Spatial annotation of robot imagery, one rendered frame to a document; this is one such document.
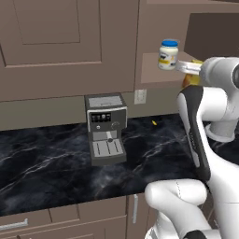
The mayonnaise jar with blue lid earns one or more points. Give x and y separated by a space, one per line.
167 56

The brown wall cabinet door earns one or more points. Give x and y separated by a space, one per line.
62 46

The small yellow piece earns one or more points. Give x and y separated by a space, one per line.
154 122

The brown base cabinet door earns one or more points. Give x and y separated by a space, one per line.
141 217

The open brown wall cabinet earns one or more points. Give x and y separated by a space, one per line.
161 18

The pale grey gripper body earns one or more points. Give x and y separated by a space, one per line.
189 66

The white wall outlet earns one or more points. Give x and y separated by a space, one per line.
140 96

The brown drawer front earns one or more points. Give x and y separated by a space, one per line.
102 208
34 216

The grey espresso coffee machine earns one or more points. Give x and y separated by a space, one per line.
105 124

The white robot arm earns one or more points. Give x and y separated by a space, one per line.
217 174

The yellow mustard bottle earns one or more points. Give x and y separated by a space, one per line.
190 80

